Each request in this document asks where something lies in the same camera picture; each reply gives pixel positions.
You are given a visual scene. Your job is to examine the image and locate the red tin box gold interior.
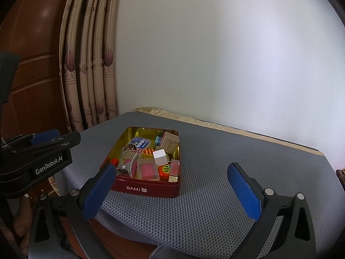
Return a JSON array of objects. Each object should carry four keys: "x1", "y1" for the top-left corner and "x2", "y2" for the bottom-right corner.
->
[{"x1": 100, "y1": 126, "x2": 181, "y2": 198}]

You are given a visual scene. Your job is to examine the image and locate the orange block with colourful print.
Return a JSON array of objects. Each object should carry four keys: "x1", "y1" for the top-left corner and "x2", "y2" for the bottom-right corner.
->
[{"x1": 158, "y1": 164, "x2": 171, "y2": 180}]

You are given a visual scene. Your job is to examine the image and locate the clear box with pink contents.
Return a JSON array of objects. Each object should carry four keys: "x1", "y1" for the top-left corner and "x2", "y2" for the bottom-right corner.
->
[{"x1": 137, "y1": 158, "x2": 159, "y2": 181}]

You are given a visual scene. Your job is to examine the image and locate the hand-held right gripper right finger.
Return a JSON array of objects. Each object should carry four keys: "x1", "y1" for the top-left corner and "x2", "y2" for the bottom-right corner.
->
[{"x1": 227, "y1": 163, "x2": 317, "y2": 259}]

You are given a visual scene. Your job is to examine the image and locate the person's left hand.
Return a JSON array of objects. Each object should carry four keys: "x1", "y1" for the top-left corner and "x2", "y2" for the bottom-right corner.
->
[{"x1": 12, "y1": 204, "x2": 37, "y2": 258}]

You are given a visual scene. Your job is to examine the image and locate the brown wooden door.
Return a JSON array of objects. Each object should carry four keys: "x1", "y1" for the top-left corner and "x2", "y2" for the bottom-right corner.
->
[{"x1": 0, "y1": 0, "x2": 73, "y2": 141}]

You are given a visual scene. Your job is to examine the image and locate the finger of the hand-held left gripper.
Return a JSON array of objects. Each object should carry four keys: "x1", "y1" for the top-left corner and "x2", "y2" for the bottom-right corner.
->
[
  {"x1": 0, "y1": 132, "x2": 82, "y2": 168},
  {"x1": 4, "y1": 129, "x2": 60, "y2": 149}
]

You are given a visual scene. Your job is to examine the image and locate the beige leaf print curtain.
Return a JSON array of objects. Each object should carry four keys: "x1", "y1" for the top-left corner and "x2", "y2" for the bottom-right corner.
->
[{"x1": 59, "y1": 0, "x2": 123, "y2": 133}]

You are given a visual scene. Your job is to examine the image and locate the white striped hexagon block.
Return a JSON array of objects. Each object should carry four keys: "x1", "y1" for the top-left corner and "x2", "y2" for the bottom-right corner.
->
[{"x1": 153, "y1": 149, "x2": 168, "y2": 166}]

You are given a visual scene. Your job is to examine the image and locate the clear box red blue label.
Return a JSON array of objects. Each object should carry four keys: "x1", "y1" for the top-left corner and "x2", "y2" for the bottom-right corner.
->
[{"x1": 131, "y1": 136, "x2": 151, "y2": 149}]

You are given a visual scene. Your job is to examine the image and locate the metal pliers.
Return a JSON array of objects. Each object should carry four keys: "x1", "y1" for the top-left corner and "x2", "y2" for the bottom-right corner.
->
[{"x1": 116, "y1": 143, "x2": 142, "y2": 178}]

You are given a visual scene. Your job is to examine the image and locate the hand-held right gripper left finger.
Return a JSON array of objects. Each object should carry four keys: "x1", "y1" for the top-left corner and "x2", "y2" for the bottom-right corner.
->
[{"x1": 27, "y1": 163, "x2": 117, "y2": 259}]

